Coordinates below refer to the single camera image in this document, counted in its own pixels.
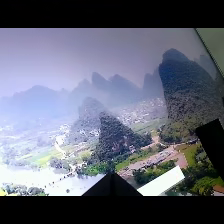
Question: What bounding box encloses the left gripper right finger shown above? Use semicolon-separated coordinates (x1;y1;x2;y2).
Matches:
111;172;143;197

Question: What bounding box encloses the black garment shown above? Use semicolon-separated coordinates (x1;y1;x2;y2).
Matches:
194;118;224;183

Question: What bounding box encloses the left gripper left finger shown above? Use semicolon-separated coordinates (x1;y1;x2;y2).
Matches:
82;172;113;197

